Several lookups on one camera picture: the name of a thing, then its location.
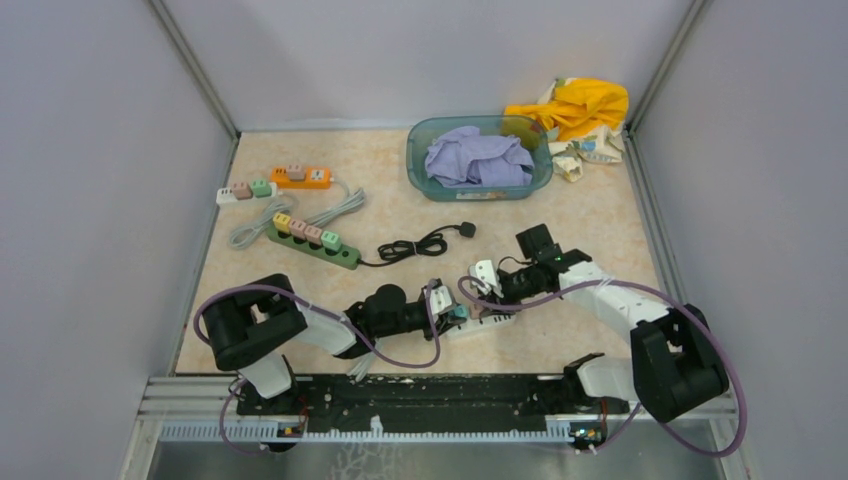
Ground teal usb charger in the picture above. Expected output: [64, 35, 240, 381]
[450, 305, 470, 323]

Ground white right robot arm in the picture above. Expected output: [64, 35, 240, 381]
[468, 224, 730, 423]

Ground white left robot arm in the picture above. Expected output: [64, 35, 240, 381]
[191, 274, 470, 414]

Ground green power strip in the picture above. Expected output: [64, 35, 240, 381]
[265, 225, 361, 270]

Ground light green usb charger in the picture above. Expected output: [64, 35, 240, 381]
[320, 230, 343, 254]

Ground pink usb charger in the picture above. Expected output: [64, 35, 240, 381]
[288, 219, 308, 240]
[303, 225, 323, 246]

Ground teal plastic basin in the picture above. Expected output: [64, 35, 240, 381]
[406, 115, 553, 201]

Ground white patterned cloth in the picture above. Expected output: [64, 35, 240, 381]
[548, 125, 625, 183]

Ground purple cloth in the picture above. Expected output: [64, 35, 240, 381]
[424, 126, 535, 188]

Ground yellow usb charger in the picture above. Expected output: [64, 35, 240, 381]
[272, 212, 292, 235]

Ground orange power strip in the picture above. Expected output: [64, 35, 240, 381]
[270, 166, 332, 190]

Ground yellow cloth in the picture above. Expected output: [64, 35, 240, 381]
[504, 77, 630, 141]

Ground green charger on white strip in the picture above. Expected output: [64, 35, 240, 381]
[249, 178, 273, 198]

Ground small white power strip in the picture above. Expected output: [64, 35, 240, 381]
[216, 183, 278, 207]

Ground pink charger on white strip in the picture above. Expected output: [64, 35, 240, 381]
[230, 182, 254, 201]

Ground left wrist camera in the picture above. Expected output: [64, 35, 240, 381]
[425, 281, 457, 321]

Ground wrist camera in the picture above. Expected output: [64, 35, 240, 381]
[425, 281, 457, 321]
[468, 260, 503, 298]

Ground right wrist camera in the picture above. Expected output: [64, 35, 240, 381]
[468, 260, 503, 298]

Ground black cable with plug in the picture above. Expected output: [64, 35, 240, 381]
[358, 221, 478, 268]

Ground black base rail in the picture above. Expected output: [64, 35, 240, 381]
[229, 374, 631, 434]

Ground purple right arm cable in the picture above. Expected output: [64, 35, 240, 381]
[457, 274, 749, 460]

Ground grey coiled cable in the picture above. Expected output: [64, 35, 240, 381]
[228, 178, 368, 252]

